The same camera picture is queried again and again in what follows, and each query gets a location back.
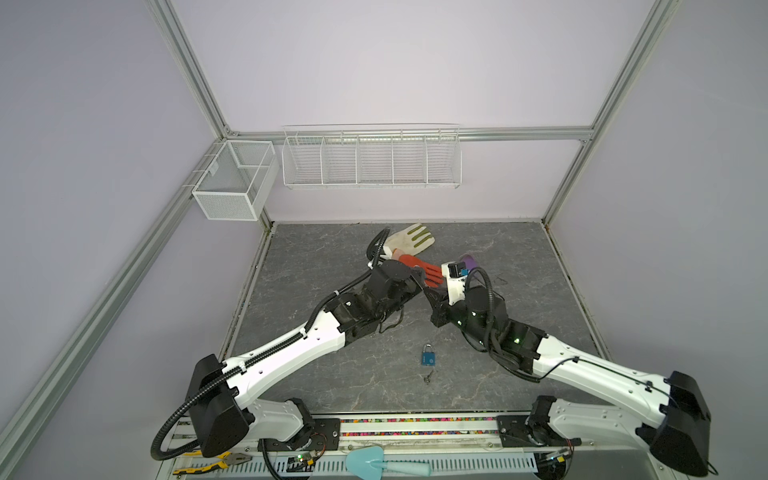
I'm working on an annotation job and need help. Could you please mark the blue padlock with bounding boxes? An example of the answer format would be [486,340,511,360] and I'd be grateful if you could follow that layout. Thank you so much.
[420,343,436,367]

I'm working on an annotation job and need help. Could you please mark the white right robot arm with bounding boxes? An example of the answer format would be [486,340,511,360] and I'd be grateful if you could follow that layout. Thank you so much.
[424,262,718,477]

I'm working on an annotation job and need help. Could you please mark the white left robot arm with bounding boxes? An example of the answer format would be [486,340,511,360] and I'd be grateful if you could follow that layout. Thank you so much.
[150,228,426,461]

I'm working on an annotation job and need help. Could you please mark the red rubber glove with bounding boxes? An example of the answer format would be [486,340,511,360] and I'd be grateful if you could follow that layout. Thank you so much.
[398,254,444,288]

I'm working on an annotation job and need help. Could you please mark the cream glove green stripes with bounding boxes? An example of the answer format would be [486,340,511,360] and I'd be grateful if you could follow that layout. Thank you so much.
[383,223,435,259]

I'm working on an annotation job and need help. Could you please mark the teal plastic trowel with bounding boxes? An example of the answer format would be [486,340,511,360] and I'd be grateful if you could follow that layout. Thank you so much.
[345,446,432,480]

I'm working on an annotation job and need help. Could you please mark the small white mesh basket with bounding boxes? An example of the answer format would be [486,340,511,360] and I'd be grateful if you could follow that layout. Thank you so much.
[192,140,279,222]

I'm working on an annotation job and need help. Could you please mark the purple trowel pink handle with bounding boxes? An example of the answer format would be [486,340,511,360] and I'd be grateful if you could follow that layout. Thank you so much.
[459,254,478,272]

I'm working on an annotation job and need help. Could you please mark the long white wire basket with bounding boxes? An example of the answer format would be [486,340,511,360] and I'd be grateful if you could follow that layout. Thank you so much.
[282,123,463,189]

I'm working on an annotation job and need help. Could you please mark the aluminium frame rails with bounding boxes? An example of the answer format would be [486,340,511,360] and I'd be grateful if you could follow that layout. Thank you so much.
[1,1,680,479]

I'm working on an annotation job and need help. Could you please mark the yellow handled pliers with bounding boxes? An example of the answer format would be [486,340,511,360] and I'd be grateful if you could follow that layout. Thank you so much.
[172,452,252,476]

